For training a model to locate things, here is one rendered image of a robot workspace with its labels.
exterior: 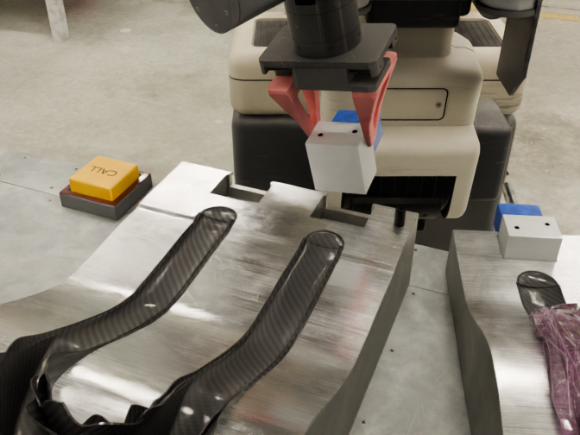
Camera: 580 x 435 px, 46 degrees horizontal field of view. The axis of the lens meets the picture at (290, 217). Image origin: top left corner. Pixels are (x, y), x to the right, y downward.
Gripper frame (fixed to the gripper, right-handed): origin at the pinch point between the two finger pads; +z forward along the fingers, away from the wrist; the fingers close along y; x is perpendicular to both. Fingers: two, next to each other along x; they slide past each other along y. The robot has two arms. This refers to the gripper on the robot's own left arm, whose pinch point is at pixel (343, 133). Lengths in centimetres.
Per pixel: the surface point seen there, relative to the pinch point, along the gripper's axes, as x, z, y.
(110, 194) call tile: -0.9, 10.0, -29.9
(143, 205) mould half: -7.9, 4.4, -18.8
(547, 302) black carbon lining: -3.6, 14.5, 18.6
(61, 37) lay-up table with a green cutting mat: 196, 93, -228
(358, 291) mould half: -11.8, 7.5, 4.2
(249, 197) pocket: -0.2, 8.8, -11.7
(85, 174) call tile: 0.7, 8.8, -34.1
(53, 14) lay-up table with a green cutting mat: 197, 81, -229
